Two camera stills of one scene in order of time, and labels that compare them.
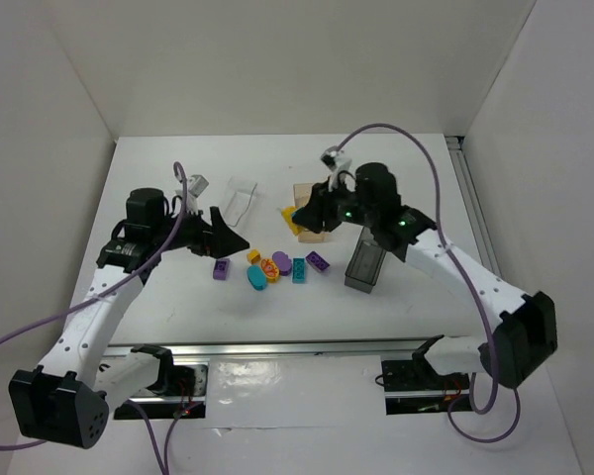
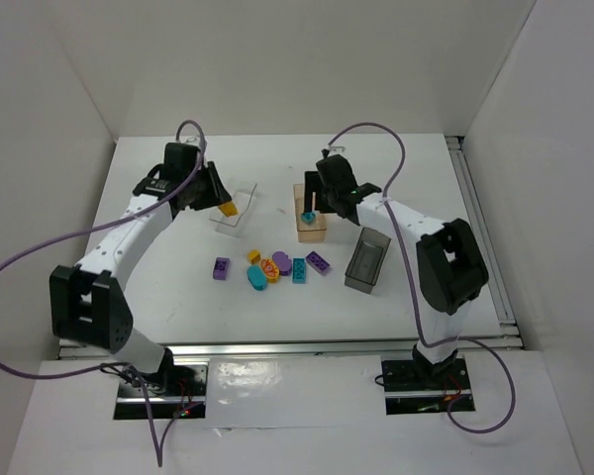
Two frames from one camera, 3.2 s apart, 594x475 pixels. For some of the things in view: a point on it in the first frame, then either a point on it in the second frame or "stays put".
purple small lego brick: (221, 269) stays put
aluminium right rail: (455, 144) stays put
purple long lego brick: (317, 260) stays put
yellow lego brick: (286, 213) → (229, 208)
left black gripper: (211, 234) → (214, 185)
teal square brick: (298, 270) stays put
